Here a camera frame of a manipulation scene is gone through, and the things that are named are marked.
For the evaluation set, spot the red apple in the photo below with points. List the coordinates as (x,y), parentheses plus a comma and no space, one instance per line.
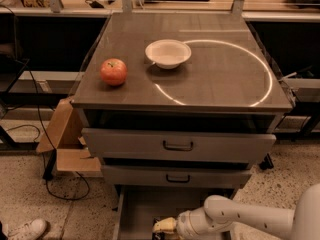
(113,72)

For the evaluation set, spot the white bowl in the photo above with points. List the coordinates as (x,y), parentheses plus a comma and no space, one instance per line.
(168,53)

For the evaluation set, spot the grey drawer cabinet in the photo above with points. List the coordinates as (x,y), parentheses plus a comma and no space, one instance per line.
(226,86)

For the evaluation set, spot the low metal shelf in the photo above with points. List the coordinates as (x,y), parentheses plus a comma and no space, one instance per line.
(45,88)

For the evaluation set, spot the middle grey drawer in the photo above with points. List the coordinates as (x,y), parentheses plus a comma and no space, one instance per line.
(175,177)

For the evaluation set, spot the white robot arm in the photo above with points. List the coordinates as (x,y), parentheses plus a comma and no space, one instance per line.
(218,213)

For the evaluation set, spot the open bottom drawer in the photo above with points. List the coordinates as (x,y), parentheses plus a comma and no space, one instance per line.
(140,206)

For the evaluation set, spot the grey drawer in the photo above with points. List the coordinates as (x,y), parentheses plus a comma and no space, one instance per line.
(175,177)
(178,146)

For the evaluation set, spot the brown cardboard box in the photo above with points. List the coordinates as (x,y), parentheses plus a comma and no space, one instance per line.
(63,135)

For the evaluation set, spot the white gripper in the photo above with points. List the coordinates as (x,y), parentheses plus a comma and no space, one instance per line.
(183,223)

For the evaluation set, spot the black cabinet caster wheel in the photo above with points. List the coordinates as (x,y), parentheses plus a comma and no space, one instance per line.
(266,163)

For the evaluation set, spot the white sneaker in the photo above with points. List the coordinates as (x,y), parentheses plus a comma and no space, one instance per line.
(31,230)

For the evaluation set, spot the top grey drawer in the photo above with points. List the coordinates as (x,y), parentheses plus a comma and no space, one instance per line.
(178,146)

